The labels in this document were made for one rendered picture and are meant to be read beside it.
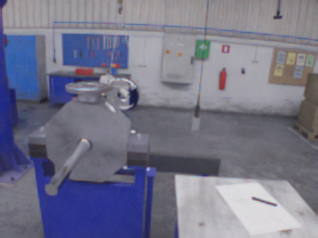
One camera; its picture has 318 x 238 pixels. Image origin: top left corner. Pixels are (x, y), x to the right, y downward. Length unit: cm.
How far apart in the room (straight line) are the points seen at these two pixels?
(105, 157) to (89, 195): 32
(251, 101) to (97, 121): 597
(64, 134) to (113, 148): 29
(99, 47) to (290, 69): 507
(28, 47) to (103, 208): 578
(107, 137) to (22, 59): 587
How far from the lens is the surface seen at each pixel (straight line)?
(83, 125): 142
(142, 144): 140
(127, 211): 167
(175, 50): 621
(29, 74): 706
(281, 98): 733
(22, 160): 366
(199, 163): 189
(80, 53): 690
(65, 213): 181
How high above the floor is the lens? 166
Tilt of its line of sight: 18 degrees down
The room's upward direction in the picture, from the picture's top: 3 degrees clockwise
